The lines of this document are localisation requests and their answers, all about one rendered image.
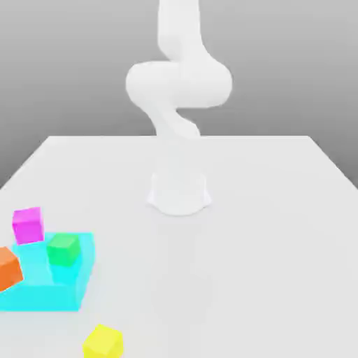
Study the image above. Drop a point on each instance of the large cyan box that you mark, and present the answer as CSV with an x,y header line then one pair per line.
x,y
36,293

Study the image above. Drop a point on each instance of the small orange cube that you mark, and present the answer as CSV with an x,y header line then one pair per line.
x,y
8,268

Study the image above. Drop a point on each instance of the small magenta cube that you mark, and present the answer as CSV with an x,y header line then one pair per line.
x,y
28,226

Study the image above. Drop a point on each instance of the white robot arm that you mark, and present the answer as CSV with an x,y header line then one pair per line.
x,y
179,84

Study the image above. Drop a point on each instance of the small yellow cube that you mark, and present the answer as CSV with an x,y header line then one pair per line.
x,y
103,342

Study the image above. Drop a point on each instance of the small green cube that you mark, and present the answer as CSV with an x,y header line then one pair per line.
x,y
63,250

